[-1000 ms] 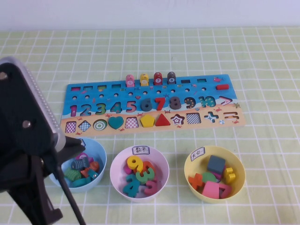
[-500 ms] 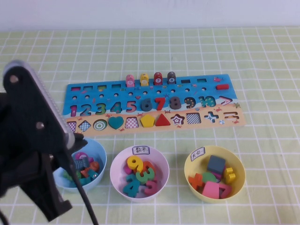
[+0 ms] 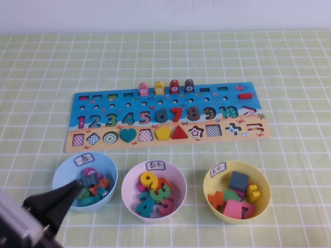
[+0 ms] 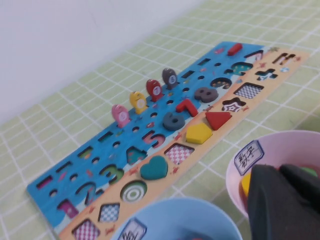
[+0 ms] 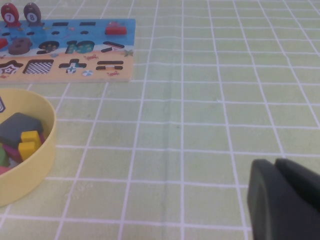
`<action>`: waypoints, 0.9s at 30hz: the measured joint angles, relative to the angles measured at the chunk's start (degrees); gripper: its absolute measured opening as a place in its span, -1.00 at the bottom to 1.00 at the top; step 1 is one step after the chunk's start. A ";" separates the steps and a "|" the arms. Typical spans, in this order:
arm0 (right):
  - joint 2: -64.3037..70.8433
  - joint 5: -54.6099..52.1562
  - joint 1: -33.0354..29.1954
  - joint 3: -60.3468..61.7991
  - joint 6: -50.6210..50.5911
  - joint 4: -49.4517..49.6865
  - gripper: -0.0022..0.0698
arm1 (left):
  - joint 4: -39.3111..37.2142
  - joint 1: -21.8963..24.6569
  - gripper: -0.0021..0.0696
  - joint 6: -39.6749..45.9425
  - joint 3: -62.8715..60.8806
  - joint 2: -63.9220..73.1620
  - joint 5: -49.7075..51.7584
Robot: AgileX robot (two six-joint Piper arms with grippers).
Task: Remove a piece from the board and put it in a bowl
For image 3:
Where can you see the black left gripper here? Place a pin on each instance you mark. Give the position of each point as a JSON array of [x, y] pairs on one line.
[[49, 237]]

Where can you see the pink wooden trapezoid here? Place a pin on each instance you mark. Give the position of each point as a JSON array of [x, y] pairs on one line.
[[232, 208]]

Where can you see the light blue plastic bowl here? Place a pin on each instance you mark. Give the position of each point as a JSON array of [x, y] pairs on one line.
[[64, 170]]

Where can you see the white label on blue bowl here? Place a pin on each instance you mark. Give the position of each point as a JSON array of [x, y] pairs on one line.
[[84, 160]]

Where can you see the light pink plastic bowl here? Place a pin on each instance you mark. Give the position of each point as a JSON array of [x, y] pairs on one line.
[[129, 199]]

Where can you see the white label on pink bowl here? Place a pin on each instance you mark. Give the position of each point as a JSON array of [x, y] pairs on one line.
[[155, 166]]

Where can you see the yellow plastic bowl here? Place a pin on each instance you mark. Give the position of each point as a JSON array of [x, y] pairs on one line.
[[214, 180]]

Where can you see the white label on yellow bowl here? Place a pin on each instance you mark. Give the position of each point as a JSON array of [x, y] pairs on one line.
[[218, 169]]

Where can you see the blue beach puzzle board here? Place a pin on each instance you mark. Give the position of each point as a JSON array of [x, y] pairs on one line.
[[212, 113]]

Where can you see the green wooden fish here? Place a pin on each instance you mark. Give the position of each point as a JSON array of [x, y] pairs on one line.
[[84, 194]]

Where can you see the teal wooden fish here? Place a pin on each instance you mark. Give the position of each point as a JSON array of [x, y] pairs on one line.
[[89, 201]]

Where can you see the red wooden fish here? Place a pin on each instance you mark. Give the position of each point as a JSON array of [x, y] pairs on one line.
[[93, 191]]

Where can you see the dark blue wooden fish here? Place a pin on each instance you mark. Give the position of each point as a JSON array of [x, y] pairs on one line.
[[90, 179]]

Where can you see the pink wooden fish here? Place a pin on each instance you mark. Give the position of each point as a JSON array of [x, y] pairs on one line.
[[88, 171]]

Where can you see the cyan wooden fish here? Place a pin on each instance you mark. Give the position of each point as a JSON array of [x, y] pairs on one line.
[[102, 192]]

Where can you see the magenta wooden fish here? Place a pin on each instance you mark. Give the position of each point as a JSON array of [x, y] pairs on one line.
[[100, 176]]

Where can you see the orange wooden fish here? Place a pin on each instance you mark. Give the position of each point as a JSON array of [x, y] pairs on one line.
[[104, 183]]

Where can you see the magenta wooden number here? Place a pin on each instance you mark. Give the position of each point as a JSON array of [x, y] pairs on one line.
[[139, 188]]

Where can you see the teal wooden number four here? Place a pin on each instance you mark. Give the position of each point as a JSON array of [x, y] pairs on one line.
[[148, 210]]

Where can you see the yellow wooden number nine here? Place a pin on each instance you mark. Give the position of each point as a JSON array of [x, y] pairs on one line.
[[153, 184]]

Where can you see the green wooden number three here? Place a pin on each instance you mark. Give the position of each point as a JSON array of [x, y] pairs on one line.
[[155, 195]]

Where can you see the teal wooden heart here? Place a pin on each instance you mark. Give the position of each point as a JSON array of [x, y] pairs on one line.
[[128, 135]]

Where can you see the orange wooden number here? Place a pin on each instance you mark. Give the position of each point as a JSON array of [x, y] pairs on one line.
[[163, 181]]

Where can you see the pink wooden number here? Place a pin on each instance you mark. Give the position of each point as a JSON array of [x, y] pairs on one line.
[[168, 209]]

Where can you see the yellow wooden pentagon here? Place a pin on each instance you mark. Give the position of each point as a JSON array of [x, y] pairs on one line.
[[163, 133]]

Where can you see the slate wooden number six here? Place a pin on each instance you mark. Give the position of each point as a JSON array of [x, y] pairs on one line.
[[158, 117]]

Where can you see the red wooden triangle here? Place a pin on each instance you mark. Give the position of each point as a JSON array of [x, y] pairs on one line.
[[180, 133]]

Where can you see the pink fish peg five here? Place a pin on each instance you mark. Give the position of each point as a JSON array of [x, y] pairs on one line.
[[143, 90]]

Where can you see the red wooden number seven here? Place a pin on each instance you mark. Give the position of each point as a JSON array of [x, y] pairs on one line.
[[178, 113]]

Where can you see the yellow fish peg six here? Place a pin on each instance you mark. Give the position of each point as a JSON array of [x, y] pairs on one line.
[[159, 88]]

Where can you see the orange wooden cross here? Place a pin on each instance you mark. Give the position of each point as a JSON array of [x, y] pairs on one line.
[[216, 200]]

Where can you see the red fish peg seven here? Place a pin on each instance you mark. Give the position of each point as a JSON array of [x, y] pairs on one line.
[[174, 87]]

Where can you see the brown wooden number eight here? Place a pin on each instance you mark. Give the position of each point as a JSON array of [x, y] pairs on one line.
[[197, 115]]

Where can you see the green wooden circle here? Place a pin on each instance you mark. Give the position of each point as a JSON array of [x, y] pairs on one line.
[[231, 195]]

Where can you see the brown fish peg eight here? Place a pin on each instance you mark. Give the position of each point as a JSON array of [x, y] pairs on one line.
[[189, 86]]

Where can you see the slate wooden square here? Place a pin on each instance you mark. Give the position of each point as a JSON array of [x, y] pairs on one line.
[[238, 180]]

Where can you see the magenta wooden shape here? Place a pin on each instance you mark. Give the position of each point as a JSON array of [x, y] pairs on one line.
[[244, 194]]

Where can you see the pink wooden greater-than sign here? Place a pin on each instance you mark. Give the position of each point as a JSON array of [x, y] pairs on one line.
[[250, 208]]

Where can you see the red rectangular wooden block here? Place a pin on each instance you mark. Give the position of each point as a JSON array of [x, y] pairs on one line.
[[245, 95]]

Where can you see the green checked tablecloth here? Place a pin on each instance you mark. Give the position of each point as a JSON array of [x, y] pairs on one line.
[[284, 64]]

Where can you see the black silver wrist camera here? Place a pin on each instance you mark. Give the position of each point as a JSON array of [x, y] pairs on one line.
[[18, 219]]

